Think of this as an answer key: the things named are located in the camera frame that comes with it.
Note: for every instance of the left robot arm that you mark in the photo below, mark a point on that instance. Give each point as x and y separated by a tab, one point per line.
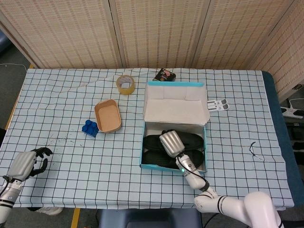
9	197

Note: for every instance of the teal cardboard shoe box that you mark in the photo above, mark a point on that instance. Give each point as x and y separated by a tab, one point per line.
175	111

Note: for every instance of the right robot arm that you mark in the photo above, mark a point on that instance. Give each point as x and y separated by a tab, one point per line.
237	204

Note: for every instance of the black slipper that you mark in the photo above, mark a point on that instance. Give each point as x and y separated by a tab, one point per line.
154	160
152	142

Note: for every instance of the blue padded table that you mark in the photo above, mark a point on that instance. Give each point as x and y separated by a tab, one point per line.
280	123

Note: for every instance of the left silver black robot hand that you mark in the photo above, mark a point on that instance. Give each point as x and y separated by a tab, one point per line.
22	164

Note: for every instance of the blue checkered tablecloth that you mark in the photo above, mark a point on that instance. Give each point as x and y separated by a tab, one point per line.
71	166

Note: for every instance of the small black snack packet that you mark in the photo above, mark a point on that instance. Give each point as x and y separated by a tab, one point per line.
164	74

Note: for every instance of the brown paper tray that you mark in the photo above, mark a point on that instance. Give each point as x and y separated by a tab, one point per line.
108	116

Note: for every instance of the white sneaker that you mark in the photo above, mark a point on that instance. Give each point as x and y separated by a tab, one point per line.
50	211

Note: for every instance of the bamboo folding screen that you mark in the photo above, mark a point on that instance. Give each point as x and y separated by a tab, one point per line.
154	31

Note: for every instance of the yellowish packing tape roll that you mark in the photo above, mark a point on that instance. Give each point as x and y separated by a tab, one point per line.
126	90

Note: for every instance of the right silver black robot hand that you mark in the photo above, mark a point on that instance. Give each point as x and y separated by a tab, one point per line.
172	143

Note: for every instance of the blue toy building block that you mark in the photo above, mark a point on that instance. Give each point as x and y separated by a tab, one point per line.
89	129

